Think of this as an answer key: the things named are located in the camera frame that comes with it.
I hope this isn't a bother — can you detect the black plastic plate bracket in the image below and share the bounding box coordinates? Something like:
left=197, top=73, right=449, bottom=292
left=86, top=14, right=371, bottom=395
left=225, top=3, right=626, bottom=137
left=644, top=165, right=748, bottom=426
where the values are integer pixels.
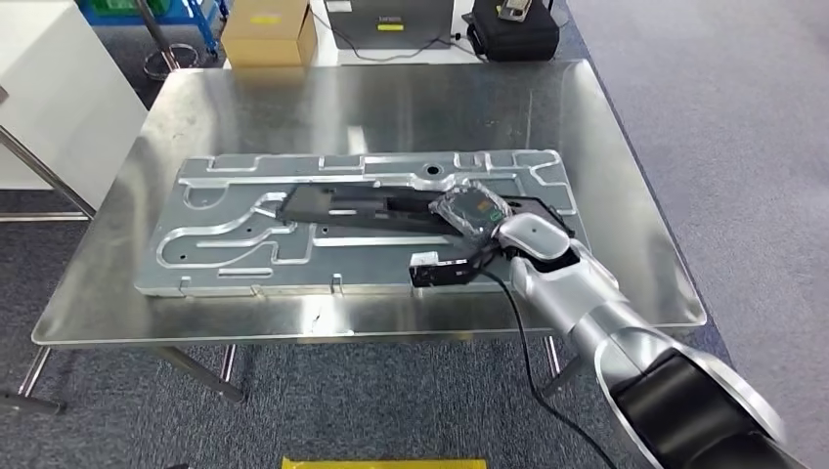
left=275, top=183, right=577, bottom=240

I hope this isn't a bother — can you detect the aluminium fixture plate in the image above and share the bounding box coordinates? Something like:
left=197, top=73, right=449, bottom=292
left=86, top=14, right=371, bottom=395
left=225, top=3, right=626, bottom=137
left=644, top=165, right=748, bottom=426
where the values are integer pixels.
left=134, top=149, right=591, bottom=299

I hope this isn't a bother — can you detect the small handheld device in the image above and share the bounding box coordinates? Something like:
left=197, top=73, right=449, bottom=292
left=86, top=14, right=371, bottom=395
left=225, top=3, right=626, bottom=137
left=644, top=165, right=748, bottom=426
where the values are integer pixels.
left=495, top=0, right=534, bottom=23

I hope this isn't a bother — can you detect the dark grey equipment case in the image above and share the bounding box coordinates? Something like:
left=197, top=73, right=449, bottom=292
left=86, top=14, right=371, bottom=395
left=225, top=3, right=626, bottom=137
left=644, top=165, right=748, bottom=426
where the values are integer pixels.
left=324, top=0, right=456, bottom=52

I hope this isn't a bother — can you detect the black bag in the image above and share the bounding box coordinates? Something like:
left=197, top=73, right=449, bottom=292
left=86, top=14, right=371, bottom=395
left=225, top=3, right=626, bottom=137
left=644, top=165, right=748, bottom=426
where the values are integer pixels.
left=465, top=0, right=561, bottom=64

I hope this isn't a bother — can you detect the green plastic crate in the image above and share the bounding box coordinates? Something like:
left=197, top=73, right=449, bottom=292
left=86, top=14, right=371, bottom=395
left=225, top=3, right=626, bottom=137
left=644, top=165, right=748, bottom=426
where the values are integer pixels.
left=89, top=0, right=173, bottom=16

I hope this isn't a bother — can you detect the steel workbench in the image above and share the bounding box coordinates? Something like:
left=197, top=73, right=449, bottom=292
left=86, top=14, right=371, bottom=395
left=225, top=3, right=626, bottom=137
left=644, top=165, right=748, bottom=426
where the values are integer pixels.
left=0, top=59, right=709, bottom=415

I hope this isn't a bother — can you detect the chrome stanchion post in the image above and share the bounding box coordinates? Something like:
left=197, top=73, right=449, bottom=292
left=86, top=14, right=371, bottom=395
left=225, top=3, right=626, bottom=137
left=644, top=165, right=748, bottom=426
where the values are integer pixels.
left=132, top=0, right=202, bottom=82

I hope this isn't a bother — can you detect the cardboard box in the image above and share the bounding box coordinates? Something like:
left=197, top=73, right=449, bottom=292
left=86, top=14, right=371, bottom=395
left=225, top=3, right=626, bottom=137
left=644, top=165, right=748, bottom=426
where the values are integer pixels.
left=221, top=0, right=319, bottom=69

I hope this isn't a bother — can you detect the white table with steel legs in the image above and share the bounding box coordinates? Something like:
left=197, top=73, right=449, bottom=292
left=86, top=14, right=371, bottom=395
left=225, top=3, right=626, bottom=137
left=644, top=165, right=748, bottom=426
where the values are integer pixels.
left=0, top=0, right=151, bottom=225

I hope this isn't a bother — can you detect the black cable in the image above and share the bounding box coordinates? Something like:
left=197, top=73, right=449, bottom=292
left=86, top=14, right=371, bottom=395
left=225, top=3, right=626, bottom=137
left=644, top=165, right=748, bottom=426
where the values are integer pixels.
left=475, top=248, right=620, bottom=469

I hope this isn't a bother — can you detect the blue rack with green crate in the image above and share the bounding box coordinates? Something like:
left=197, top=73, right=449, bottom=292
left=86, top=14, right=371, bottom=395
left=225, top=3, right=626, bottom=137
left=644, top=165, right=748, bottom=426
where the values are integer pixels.
left=76, top=0, right=229, bottom=61

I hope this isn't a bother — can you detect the yellow floor tape square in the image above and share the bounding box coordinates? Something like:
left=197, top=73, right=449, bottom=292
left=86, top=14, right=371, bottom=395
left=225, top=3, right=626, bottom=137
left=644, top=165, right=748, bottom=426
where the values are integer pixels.
left=280, top=456, right=488, bottom=469

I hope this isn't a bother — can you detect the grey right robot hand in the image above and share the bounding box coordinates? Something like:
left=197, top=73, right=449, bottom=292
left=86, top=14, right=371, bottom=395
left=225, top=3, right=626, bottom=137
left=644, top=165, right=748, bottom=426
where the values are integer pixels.
left=428, top=181, right=514, bottom=244

